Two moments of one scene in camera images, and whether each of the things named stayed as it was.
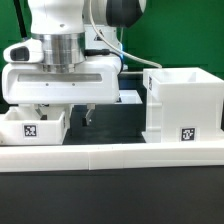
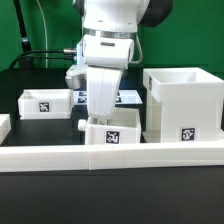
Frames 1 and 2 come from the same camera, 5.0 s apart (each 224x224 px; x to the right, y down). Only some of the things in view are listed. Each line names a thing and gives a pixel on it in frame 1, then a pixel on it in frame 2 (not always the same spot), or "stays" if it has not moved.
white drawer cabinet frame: [183, 105] stays
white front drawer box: [22, 126] to [123, 128]
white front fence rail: [110, 157] stays
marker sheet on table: [129, 97] stays
